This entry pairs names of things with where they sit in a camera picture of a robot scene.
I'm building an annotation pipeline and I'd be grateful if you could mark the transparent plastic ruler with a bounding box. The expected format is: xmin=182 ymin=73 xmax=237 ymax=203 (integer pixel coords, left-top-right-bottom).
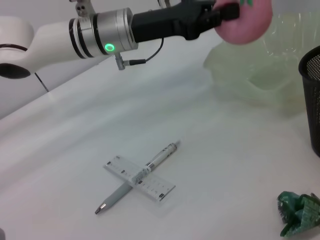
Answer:
xmin=102 ymin=154 xmax=177 ymax=205

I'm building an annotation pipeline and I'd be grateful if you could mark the grey silver pen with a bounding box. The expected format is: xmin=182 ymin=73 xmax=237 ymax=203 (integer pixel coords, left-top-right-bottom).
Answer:
xmin=94 ymin=140 xmax=182 ymax=215

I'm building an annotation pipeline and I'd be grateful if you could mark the translucent green fruit bowl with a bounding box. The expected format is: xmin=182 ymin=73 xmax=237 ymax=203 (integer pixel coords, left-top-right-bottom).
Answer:
xmin=203 ymin=12 xmax=320 ymax=116

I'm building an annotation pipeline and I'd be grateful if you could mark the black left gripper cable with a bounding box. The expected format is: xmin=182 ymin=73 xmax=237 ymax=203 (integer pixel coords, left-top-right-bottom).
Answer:
xmin=114 ymin=37 xmax=165 ymax=71

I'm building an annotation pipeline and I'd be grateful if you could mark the black mesh pen holder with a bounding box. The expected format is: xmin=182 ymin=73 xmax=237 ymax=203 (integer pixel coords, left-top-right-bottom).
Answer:
xmin=298 ymin=45 xmax=320 ymax=158

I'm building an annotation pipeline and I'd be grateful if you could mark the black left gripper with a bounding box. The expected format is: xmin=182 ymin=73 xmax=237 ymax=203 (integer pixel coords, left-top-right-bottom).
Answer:
xmin=131 ymin=0 xmax=242 ymax=42

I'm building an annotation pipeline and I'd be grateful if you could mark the pink toy peach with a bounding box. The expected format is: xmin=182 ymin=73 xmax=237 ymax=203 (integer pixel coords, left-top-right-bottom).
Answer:
xmin=214 ymin=0 xmax=272 ymax=46

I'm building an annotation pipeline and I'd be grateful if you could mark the silver camera mount bracket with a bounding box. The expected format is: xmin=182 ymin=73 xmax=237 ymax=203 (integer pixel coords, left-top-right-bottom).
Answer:
xmin=69 ymin=0 xmax=95 ymax=18

